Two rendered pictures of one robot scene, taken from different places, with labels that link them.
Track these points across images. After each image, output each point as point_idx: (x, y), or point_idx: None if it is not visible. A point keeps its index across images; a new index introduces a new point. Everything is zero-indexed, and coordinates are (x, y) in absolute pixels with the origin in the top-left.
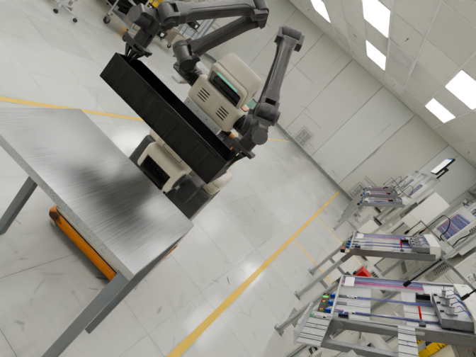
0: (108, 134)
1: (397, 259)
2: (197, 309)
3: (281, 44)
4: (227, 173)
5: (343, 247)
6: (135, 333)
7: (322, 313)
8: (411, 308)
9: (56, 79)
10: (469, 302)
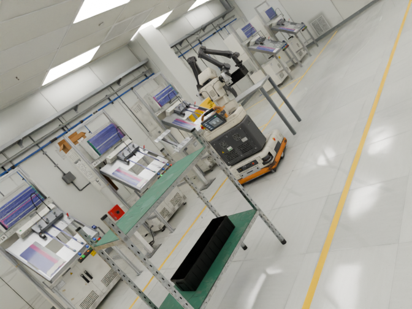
0: (319, 183)
1: None
2: (221, 190)
3: (195, 61)
4: (206, 130)
5: (97, 241)
6: None
7: (176, 150)
8: (135, 159)
9: (409, 148)
10: (122, 147)
